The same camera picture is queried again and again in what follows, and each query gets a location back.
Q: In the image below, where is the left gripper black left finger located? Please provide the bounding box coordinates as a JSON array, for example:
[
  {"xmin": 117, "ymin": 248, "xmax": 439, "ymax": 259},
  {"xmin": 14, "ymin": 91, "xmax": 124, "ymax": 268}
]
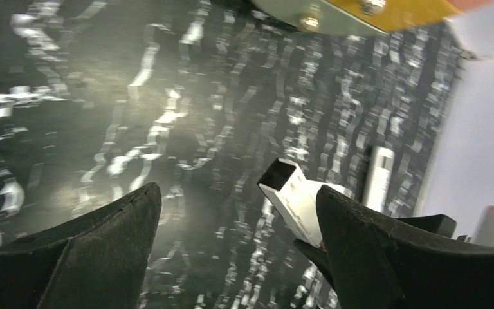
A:
[{"xmin": 0, "ymin": 182, "xmax": 161, "ymax": 308}]

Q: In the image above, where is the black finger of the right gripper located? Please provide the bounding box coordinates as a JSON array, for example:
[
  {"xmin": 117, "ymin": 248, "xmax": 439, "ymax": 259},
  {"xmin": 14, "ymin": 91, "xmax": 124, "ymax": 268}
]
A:
[{"xmin": 398, "ymin": 214, "xmax": 457, "ymax": 238}]

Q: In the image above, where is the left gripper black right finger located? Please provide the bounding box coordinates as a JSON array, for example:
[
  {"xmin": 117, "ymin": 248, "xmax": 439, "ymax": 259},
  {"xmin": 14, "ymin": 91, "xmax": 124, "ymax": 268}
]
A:
[{"xmin": 295, "ymin": 186, "xmax": 494, "ymax": 308}]

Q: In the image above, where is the white remote control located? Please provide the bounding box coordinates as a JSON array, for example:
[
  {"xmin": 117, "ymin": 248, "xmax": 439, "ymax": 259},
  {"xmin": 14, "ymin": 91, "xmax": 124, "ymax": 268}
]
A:
[
  {"xmin": 362, "ymin": 146, "xmax": 395, "ymax": 212},
  {"xmin": 257, "ymin": 158, "xmax": 354, "ymax": 249}
]

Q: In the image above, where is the black marble pattern mat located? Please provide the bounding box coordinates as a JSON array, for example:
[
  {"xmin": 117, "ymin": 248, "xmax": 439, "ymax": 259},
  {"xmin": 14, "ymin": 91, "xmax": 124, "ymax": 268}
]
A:
[{"xmin": 0, "ymin": 1, "xmax": 460, "ymax": 308}]

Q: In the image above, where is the round pastel drawer box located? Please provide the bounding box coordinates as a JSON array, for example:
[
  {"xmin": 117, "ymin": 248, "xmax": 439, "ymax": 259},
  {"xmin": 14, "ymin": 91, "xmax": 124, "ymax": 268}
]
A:
[{"xmin": 252, "ymin": 0, "xmax": 491, "ymax": 37}]

